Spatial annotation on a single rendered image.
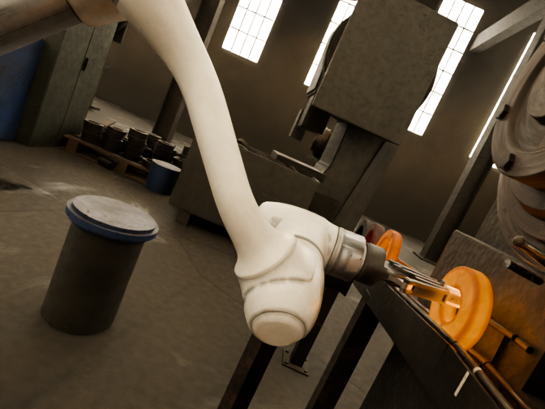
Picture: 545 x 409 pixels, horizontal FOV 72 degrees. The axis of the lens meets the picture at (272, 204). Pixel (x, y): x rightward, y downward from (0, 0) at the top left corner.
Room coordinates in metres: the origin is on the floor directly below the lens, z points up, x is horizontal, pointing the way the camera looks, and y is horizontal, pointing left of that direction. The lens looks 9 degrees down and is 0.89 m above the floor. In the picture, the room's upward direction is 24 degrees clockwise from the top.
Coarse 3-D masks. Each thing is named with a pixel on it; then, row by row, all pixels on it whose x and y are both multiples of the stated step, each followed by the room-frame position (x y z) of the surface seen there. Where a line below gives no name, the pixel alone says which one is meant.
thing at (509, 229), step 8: (504, 208) 0.65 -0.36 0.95; (504, 216) 0.64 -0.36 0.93; (504, 224) 0.63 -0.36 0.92; (512, 224) 0.61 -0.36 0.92; (504, 232) 0.62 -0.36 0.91; (512, 232) 0.60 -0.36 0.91; (520, 232) 0.58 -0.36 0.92; (512, 240) 0.59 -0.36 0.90; (528, 240) 0.56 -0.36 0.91; (536, 240) 0.54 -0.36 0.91; (520, 248) 0.56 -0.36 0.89; (544, 248) 0.52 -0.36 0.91; (528, 256) 0.54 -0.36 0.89; (536, 264) 0.52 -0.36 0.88
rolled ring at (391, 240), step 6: (384, 234) 1.29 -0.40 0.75; (390, 234) 1.23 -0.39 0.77; (396, 234) 1.21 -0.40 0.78; (384, 240) 1.28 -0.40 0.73; (390, 240) 1.19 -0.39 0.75; (396, 240) 1.18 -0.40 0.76; (384, 246) 1.29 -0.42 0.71; (390, 246) 1.17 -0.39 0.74; (396, 246) 1.16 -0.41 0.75; (390, 252) 1.15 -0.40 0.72; (396, 252) 1.15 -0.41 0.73; (390, 258) 1.15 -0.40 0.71; (396, 258) 1.15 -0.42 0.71
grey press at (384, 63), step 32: (384, 0) 3.08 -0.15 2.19; (352, 32) 3.07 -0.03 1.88; (384, 32) 3.10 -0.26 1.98; (416, 32) 3.13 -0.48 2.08; (448, 32) 3.16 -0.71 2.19; (320, 64) 3.60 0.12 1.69; (352, 64) 3.08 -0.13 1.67; (384, 64) 3.11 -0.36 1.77; (416, 64) 3.14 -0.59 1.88; (320, 96) 3.06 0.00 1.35; (352, 96) 3.09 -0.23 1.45; (384, 96) 3.12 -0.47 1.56; (416, 96) 3.16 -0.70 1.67; (320, 128) 3.49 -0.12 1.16; (352, 128) 3.38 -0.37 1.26; (384, 128) 3.14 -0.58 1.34; (288, 160) 3.25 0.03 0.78; (320, 160) 3.86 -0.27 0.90; (352, 160) 3.40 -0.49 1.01; (384, 160) 3.43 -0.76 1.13; (320, 192) 3.38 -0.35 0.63; (352, 192) 3.39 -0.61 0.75; (352, 224) 3.43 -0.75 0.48
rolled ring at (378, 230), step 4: (376, 224) 1.41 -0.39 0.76; (372, 228) 1.43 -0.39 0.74; (376, 228) 1.38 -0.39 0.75; (380, 228) 1.38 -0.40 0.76; (368, 232) 1.47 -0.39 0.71; (372, 232) 1.45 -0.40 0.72; (376, 232) 1.36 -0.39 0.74; (380, 232) 1.36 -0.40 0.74; (364, 236) 1.50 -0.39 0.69; (368, 236) 1.47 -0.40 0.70; (372, 236) 1.37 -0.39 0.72; (376, 236) 1.35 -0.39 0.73; (380, 236) 1.35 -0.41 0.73; (368, 240) 1.48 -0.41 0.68; (372, 240) 1.35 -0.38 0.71; (376, 240) 1.34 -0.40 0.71
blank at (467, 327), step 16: (448, 272) 0.74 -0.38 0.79; (464, 272) 0.69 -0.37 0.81; (480, 272) 0.69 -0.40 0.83; (464, 288) 0.66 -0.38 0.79; (480, 288) 0.63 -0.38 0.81; (432, 304) 0.74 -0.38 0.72; (448, 304) 0.71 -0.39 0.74; (464, 304) 0.64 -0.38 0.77; (480, 304) 0.62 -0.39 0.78; (448, 320) 0.69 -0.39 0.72; (464, 320) 0.62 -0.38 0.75; (480, 320) 0.61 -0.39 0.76; (464, 336) 0.61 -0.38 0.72; (480, 336) 0.61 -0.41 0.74
